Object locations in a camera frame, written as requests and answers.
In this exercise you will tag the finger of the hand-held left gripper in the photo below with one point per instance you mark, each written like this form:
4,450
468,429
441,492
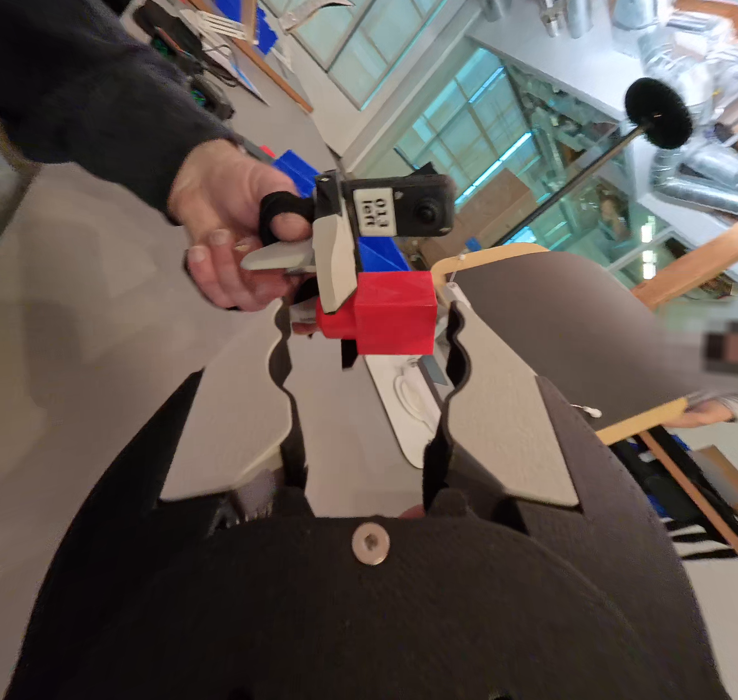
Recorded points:
337,267

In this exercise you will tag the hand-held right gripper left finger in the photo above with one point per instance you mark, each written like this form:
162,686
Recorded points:
231,423

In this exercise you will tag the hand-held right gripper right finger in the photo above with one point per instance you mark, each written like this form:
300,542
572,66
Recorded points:
507,423

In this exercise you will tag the red toy block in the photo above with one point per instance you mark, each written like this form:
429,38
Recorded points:
392,314

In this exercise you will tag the person's left forearm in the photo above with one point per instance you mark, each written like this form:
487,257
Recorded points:
92,65

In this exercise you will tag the person's left hand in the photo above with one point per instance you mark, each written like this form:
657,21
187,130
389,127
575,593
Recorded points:
219,204

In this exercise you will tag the blue plastic bin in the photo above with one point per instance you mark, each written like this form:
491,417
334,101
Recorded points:
263,31
298,173

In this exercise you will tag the long wooden table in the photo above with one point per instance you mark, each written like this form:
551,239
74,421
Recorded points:
283,83

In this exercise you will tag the black disc on pole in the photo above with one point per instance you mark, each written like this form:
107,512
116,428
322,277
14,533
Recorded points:
660,112

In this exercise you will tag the silver ventilation duct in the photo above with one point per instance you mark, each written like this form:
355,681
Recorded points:
692,181

